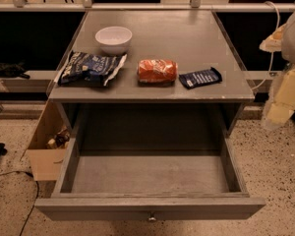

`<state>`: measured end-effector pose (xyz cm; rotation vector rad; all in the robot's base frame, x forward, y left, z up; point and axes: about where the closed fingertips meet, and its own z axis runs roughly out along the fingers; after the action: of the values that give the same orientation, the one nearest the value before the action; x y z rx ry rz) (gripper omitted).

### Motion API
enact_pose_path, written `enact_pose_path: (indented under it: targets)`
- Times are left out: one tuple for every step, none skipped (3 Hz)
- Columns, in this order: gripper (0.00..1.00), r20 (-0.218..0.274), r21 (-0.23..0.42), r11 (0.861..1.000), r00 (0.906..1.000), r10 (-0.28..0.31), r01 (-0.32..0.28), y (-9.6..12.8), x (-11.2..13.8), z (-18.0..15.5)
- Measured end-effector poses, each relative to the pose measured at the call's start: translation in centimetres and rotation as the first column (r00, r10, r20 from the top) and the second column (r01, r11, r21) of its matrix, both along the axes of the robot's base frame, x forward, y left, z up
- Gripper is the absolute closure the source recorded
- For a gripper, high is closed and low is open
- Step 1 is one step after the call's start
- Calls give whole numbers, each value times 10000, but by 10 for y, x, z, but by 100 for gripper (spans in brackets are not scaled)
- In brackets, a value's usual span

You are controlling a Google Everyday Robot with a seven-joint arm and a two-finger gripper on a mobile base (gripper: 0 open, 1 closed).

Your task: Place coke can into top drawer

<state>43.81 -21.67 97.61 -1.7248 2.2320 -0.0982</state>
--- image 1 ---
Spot red crushed coke can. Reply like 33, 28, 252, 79
137, 59, 178, 84

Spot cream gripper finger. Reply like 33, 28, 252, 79
263, 64, 295, 130
260, 24, 286, 53

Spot dark blue snack bar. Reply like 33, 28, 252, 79
179, 67, 222, 89

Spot items inside cardboard box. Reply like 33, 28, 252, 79
46, 129, 70, 149

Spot open grey top drawer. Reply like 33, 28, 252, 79
35, 139, 266, 221

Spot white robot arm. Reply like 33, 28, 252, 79
260, 11, 295, 130

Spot black floor cable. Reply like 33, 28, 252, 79
0, 170, 40, 236

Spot black object on ledge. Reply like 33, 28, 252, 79
0, 62, 30, 80

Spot grey wooden cabinet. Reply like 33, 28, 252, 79
49, 10, 254, 130

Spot blue chip bag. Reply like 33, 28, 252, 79
57, 51, 127, 87

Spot cardboard box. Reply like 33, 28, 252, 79
27, 101, 68, 181

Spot white ceramic bowl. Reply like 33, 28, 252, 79
95, 27, 133, 55

